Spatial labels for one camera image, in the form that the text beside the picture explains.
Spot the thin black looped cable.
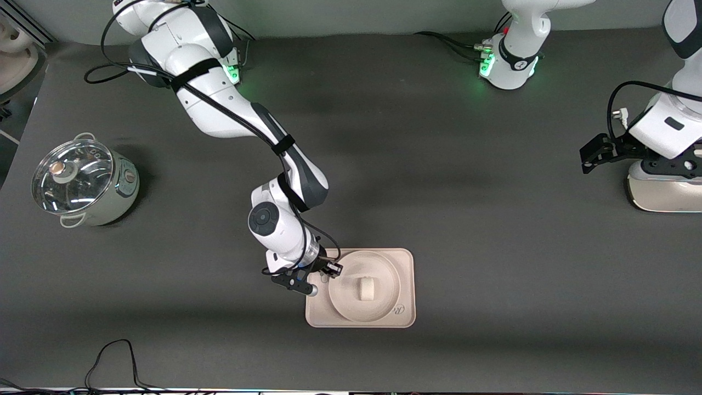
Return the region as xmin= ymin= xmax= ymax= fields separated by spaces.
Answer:
xmin=0 ymin=339 xmax=198 ymax=395

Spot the black right arm base cable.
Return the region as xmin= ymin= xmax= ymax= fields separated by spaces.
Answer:
xmin=219 ymin=14 xmax=258 ymax=69

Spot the pale green electric pot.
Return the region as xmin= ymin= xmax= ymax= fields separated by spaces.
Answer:
xmin=58 ymin=133 xmax=140 ymax=228

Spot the white rounded device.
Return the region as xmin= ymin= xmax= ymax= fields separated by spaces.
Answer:
xmin=0 ymin=14 xmax=40 ymax=102

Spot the glass pot lid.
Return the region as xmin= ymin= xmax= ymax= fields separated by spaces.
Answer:
xmin=31 ymin=139 xmax=114 ymax=215

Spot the cream rectangular tray, bear print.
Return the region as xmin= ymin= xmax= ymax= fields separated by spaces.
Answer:
xmin=305 ymin=248 xmax=416 ymax=329

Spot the cream white toaster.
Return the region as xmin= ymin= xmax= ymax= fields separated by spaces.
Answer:
xmin=627 ymin=162 xmax=702 ymax=213

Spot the round cream plate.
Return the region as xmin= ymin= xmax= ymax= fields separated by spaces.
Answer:
xmin=328 ymin=251 xmax=402 ymax=323

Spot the black left arm base cable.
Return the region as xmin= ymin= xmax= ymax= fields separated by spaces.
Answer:
xmin=414 ymin=11 xmax=513 ymax=61

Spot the black arm base cable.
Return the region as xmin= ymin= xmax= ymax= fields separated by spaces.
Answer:
xmin=219 ymin=14 xmax=258 ymax=69
xmin=414 ymin=11 xmax=513 ymax=61

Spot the aluminium frame rail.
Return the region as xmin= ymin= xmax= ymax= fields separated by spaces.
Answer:
xmin=0 ymin=0 xmax=55 ymax=46

